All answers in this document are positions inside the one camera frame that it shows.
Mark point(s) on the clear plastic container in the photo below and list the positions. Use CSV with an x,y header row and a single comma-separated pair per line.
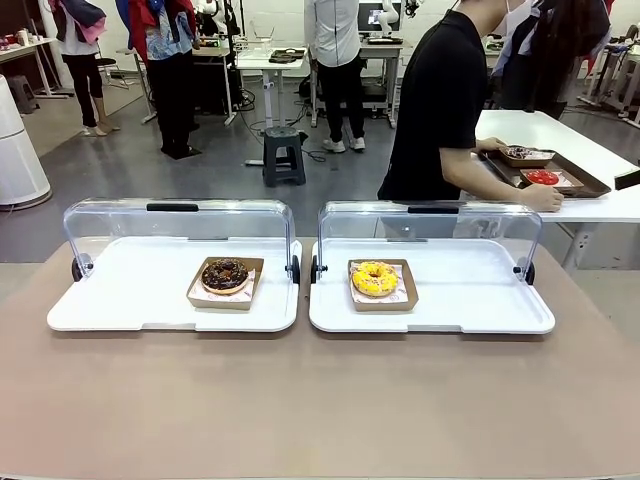
x,y
262,32

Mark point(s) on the red glazed donut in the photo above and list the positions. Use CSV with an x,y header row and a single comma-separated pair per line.
x,y
575,186
545,176

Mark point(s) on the person's left hand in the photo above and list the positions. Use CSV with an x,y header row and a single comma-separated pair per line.
x,y
492,145

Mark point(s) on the person in black shirt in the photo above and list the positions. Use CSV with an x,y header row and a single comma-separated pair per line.
x,y
430,100

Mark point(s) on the dark brown serving tray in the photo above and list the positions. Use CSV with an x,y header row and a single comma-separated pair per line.
x,y
592,185

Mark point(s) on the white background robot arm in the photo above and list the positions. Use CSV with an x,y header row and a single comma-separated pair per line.
x,y
210,12

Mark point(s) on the light blue hanging shirt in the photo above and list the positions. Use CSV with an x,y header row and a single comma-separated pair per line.
x,y
510,55

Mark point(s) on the person's right forearm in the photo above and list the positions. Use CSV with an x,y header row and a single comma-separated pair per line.
x,y
480,182

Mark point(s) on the small grey stool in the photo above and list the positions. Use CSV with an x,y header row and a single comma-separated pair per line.
x,y
22,95

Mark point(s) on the person's right hand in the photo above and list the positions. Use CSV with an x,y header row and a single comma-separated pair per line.
x,y
545,198

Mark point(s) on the white display tray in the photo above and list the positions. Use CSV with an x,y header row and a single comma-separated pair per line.
x,y
475,295
125,290

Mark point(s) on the dark hanging coat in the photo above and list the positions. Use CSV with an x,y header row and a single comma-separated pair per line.
x,y
565,50

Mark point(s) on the yellow donut in tray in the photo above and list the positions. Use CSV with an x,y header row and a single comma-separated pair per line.
x,y
385,306

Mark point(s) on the black computer monitor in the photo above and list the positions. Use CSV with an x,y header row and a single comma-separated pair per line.
x,y
380,17

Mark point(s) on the chocolate donut with nuts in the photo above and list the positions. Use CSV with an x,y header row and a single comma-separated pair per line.
x,y
215,280

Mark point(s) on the large white table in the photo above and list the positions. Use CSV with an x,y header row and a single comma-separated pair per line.
x,y
550,130

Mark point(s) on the yellow glazed donut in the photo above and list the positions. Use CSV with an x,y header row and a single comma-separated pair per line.
x,y
362,282

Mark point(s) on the person in white shirt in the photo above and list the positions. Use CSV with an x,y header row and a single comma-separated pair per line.
x,y
332,35

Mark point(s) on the dark grey plastic step stool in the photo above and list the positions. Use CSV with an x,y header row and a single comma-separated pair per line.
x,y
284,135

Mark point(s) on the dark tray on desk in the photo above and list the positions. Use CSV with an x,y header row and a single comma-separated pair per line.
x,y
287,55

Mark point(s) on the white cylindrical air purifier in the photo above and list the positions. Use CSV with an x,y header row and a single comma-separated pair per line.
x,y
20,150

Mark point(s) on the chocolate donut in tray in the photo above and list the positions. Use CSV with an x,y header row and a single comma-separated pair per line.
x,y
225,305

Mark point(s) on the white height-adjustable desk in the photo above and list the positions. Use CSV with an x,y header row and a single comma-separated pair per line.
x,y
255,61

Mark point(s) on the chocolate donut with sprinkles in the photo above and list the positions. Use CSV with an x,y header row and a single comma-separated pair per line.
x,y
520,152

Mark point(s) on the person in black trousers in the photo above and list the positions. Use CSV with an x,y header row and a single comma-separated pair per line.
x,y
82,70

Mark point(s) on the clear plastic display lid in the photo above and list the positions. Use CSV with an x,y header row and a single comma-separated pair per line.
x,y
125,222
475,225

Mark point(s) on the person in blue patterned top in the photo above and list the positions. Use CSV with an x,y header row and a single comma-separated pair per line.
x,y
170,90

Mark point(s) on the white desk with cups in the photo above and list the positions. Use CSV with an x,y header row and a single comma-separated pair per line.
x,y
20,47

